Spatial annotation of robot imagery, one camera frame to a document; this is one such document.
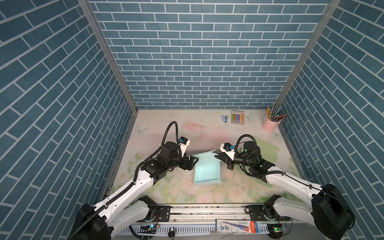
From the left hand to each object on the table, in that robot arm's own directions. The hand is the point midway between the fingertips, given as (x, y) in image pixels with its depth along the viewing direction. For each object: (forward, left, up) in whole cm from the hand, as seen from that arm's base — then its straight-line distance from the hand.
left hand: (193, 157), depth 78 cm
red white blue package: (-29, -26, -13) cm, 41 cm away
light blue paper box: (-2, -9, -12) cm, 15 cm away
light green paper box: (+12, -51, -16) cm, 55 cm away
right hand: (+1, -12, +2) cm, 12 cm away
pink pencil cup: (+28, -53, -8) cm, 61 cm away
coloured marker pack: (+40, -34, -13) cm, 54 cm away
